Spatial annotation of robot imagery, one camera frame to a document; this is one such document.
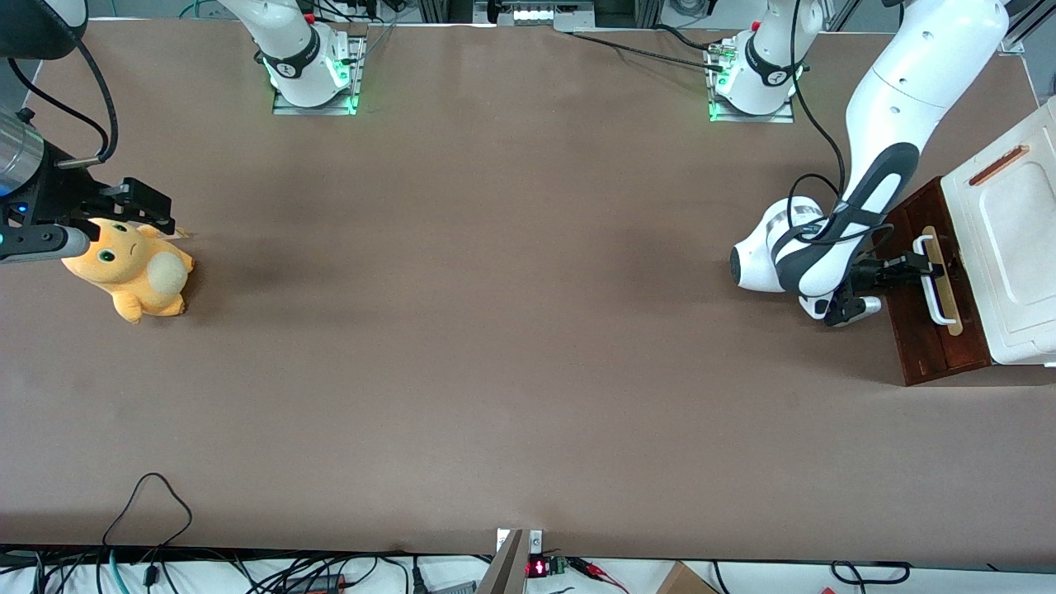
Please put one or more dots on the white cabinet with wooden base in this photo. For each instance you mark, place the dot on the white cabinet with wooden base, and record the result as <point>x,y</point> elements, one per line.
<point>1023,280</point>

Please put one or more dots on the white power strip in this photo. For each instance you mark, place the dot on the white power strip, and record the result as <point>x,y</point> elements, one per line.
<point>536,12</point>

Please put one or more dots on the copper bar on cabinet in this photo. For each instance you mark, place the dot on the copper bar on cabinet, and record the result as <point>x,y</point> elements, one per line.
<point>998,166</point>

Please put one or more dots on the aluminium frame post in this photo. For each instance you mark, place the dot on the aluminium frame post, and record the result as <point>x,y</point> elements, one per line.
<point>1013,43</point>

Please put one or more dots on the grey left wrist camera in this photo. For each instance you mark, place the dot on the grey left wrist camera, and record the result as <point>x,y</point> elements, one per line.
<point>862,308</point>

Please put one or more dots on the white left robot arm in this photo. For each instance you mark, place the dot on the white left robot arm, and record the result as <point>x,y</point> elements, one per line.
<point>907,74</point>

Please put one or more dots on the red clip leads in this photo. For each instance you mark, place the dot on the red clip leads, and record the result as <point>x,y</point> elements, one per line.
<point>598,573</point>

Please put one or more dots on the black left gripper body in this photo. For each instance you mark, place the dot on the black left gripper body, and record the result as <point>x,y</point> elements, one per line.
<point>869,273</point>

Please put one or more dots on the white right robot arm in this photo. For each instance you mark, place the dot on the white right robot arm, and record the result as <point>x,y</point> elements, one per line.
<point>289,49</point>

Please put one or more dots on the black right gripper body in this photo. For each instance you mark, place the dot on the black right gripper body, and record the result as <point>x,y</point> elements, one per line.
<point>59,195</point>

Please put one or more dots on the orange plush toy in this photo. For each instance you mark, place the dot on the orange plush toy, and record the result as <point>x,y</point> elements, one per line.
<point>140,285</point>

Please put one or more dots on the dark wooden drawer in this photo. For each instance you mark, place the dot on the dark wooden drawer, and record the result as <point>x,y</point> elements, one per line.
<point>916,346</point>

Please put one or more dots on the grey metal bar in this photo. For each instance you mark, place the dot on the grey metal bar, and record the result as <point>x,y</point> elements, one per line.
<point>503,573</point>

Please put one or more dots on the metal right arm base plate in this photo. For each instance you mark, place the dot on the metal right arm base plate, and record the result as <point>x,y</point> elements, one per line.
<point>289,109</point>

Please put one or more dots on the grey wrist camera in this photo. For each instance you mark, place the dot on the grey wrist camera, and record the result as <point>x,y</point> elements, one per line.
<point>41,243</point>
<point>862,308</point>

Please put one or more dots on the red LED display module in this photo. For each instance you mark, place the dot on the red LED display module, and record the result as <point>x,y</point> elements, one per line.
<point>538,568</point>

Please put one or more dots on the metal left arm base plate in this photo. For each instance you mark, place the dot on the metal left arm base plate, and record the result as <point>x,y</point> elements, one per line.
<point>784,118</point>

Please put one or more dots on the brown cardboard piece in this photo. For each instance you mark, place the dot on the brown cardboard piece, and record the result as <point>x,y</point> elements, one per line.
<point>681,582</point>

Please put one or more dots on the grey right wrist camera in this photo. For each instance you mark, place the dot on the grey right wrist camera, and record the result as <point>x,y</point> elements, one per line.
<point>41,243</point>

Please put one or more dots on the white mounting plate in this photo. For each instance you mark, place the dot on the white mounting plate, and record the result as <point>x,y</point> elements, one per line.
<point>536,541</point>

